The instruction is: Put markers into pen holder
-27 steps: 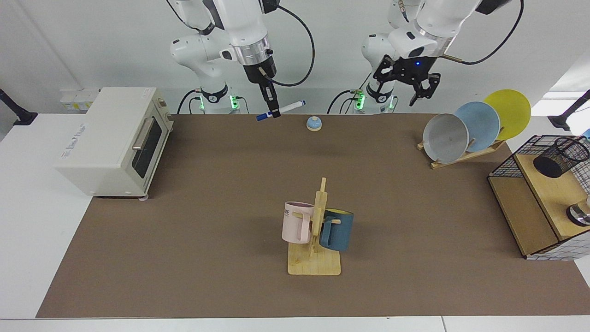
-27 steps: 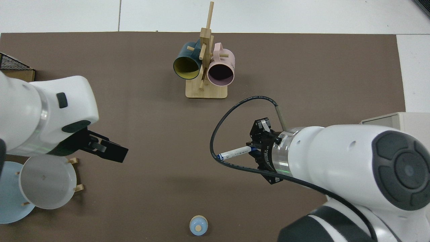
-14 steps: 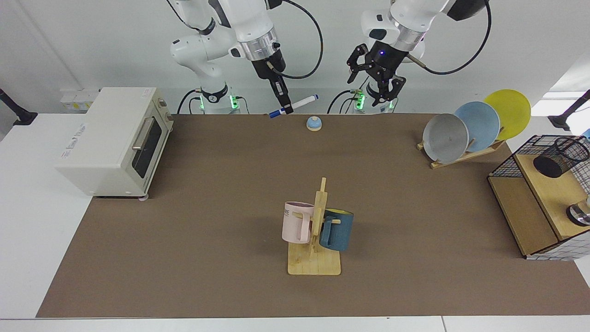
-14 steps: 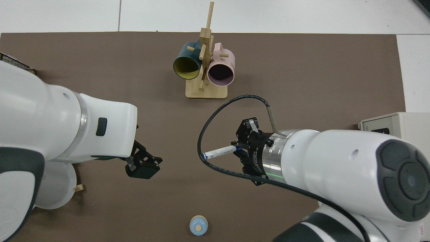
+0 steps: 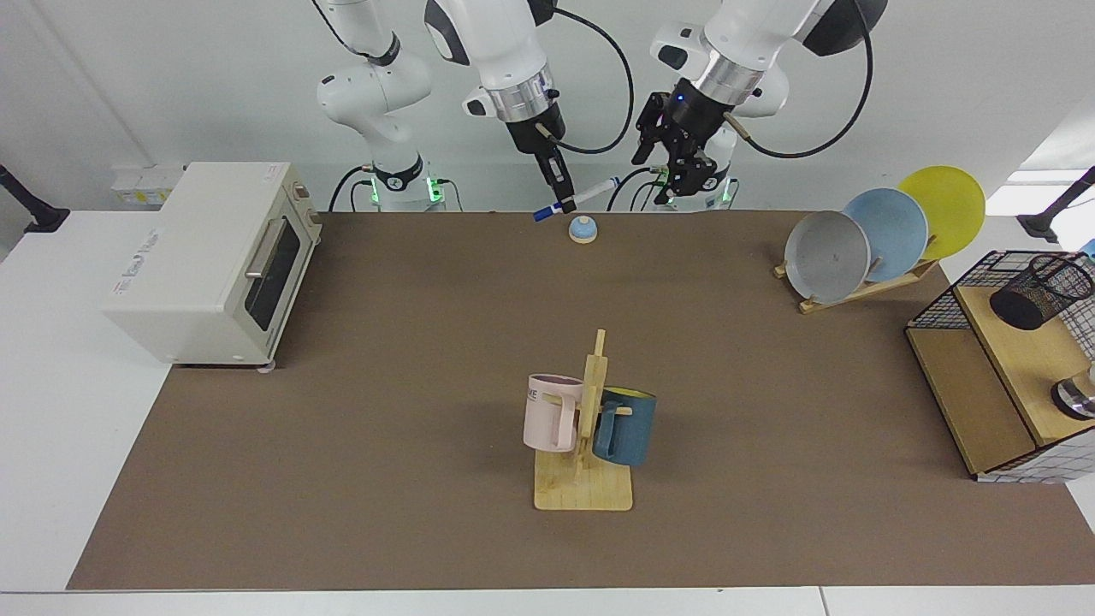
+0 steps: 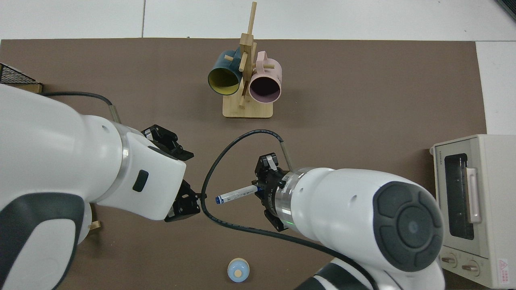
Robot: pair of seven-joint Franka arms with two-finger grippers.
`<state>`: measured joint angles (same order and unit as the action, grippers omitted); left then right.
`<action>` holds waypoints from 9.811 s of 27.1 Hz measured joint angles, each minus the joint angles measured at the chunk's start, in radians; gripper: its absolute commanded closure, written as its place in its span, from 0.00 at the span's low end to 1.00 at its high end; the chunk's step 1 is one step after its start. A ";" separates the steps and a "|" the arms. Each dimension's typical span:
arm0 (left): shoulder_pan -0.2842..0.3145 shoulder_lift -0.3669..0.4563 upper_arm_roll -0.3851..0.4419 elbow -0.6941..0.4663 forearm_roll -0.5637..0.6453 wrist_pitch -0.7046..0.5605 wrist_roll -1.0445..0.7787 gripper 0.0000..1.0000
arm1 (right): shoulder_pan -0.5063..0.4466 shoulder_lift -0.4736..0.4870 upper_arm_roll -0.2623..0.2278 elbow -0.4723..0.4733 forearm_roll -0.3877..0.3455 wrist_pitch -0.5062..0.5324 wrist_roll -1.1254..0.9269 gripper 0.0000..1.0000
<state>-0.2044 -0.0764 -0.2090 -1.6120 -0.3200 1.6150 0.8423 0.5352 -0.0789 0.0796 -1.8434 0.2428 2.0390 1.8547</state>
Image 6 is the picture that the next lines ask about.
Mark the white marker with blue cap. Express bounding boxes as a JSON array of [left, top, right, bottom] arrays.
[[215, 185, 259, 205]]

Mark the wooden cup stand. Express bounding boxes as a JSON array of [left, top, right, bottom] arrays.
[[223, 2, 274, 119]]

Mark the dark blue cup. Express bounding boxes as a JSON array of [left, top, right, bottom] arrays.
[[208, 48, 244, 96]]

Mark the small blue round bell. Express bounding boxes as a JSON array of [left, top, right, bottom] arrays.
[[227, 258, 250, 283]]

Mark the brown table cloth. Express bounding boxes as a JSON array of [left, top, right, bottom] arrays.
[[0, 38, 487, 290]]

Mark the pink cup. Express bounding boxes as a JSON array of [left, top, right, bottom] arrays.
[[248, 51, 283, 104]]

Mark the grey plate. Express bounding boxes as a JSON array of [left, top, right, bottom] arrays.
[[75, 201, 92, 245]]

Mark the pale toaster oven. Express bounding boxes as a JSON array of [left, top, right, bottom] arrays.
[[429, 134, 516, 288]]

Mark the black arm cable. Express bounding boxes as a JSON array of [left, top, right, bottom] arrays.
[[40, 91, 121, 123], [200, 129, 379, 290]]

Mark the wire basket with wooden floor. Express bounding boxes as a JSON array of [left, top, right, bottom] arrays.
[[0, 62, 43, 94]]

